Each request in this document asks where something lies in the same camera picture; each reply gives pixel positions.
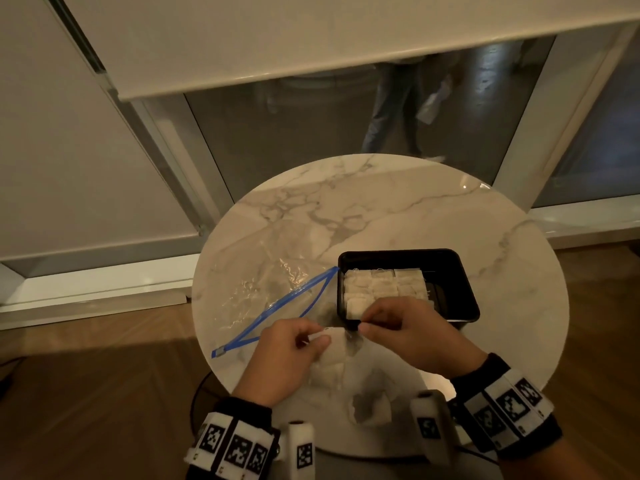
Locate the white bag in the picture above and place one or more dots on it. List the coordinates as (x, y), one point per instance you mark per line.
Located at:
(434, 102)

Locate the person's left hand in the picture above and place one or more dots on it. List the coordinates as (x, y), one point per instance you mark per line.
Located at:
(272, 362)

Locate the black left wristband white markers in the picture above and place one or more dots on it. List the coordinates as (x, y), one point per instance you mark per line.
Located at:
(232, 442)

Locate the person's left thumb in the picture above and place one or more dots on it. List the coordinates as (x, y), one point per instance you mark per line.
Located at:
(316, 348)

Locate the person's right hand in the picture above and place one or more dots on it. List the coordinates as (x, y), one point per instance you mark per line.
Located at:
(425, 339)

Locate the tall white roller blind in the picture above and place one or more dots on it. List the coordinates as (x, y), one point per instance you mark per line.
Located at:
(75, 159)

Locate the clear zip bag blue seal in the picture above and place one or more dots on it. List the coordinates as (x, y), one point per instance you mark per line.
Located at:
(265, 294)

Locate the black wristband white markers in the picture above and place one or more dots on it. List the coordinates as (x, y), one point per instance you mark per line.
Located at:
(232, 442)
(505, 404)

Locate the person's right thumb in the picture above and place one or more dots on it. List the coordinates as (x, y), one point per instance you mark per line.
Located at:
(376, 333)

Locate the group of white cubes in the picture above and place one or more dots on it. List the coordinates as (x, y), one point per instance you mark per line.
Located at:
(382, 287)

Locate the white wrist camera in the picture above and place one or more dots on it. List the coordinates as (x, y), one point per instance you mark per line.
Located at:
(301, 444)
(432, 424)

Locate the person's right forearm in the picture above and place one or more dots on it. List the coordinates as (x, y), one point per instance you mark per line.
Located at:
(560, 459)

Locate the white soft cube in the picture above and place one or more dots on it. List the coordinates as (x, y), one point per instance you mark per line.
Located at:
(336, 352)

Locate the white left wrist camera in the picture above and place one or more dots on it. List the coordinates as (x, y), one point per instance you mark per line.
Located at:
(301, 444)

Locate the black right wristband white markers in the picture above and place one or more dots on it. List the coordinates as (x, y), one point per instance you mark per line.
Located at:
(505, 404)

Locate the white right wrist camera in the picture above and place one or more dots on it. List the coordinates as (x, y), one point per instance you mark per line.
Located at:
(432, 424)

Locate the black plastic tray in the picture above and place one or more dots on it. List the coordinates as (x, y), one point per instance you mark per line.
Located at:
(452, 289)

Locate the wide white roller blind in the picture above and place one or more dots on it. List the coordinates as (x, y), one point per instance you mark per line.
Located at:
(320, 39)

